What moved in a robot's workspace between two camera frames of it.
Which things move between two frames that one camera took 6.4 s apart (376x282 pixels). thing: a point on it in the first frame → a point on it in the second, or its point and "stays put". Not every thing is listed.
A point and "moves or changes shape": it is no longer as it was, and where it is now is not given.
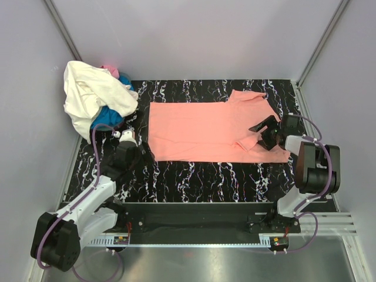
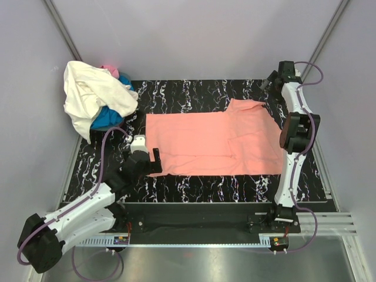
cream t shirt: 87,88 stays put
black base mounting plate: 204,220 stays put
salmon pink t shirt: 211,131 moves or changes shape
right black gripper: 269,121 → 269,79
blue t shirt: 108,115 stays put
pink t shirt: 114,71 stays put
